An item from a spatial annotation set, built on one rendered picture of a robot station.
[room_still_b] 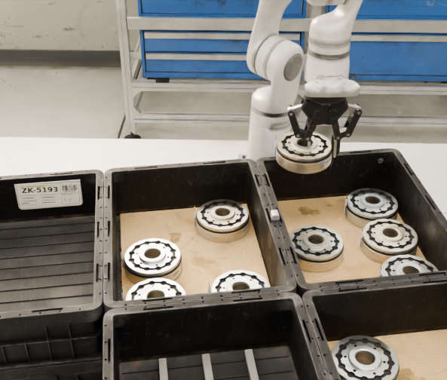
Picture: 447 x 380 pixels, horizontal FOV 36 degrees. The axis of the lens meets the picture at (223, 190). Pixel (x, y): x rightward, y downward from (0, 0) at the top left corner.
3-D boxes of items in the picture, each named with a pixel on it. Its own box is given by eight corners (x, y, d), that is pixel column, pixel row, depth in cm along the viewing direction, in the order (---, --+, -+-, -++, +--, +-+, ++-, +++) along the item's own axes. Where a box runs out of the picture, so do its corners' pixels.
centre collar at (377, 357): (344, 348, 107) (344, 345, 106) (376, 347, 107) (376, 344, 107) (352, 373, 102) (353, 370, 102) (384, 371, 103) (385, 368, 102)
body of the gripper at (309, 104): (347, 65, 125) (343, 111, 130) (300, 66, 125) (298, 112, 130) (354, 84, 119) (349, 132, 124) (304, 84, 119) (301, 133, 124)
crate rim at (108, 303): (105, 178, 138) (104, 168, 137) (253, 167, 142) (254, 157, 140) (104, 320, 105) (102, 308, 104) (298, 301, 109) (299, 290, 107)
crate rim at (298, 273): (254, 167, 142) (254, 157, 140) (396, 157, 145) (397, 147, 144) (298, 301, 109) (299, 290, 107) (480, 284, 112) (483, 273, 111)
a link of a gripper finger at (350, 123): (357, 108, 124) (341, 135, 127) (366, 112, 125) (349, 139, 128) (355, 102, 126) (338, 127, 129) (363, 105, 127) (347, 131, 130)
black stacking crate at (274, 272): (110, 218, 143) (105, 171, 137) (252, 206, 147) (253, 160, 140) (111, 363, 111) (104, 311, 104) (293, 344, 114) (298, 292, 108)
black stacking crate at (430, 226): (253, 206, 147) (255, 160, 140) (389, 195, 150) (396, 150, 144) (295, 344, 114) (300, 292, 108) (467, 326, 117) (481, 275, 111)
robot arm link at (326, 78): (305, 99, 116) (307, 64, 113) (298, 70, 125) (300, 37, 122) (359, 97, 116) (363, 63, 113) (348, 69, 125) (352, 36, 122)
